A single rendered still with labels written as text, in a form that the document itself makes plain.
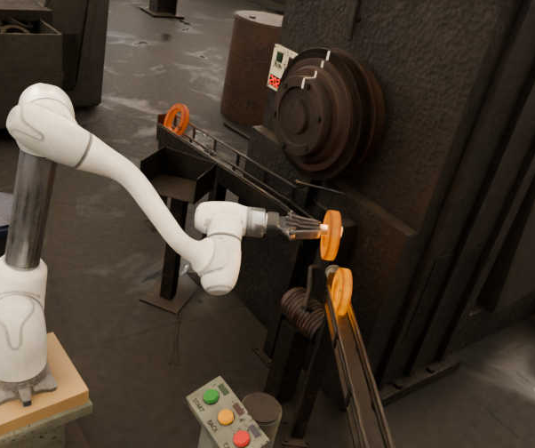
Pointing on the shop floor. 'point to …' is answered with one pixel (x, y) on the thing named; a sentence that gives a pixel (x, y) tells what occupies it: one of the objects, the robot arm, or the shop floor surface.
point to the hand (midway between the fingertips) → (331, 230)
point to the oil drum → (250, 66)
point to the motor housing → (292, 343)
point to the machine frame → (419, 169)
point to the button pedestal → (215, 437)
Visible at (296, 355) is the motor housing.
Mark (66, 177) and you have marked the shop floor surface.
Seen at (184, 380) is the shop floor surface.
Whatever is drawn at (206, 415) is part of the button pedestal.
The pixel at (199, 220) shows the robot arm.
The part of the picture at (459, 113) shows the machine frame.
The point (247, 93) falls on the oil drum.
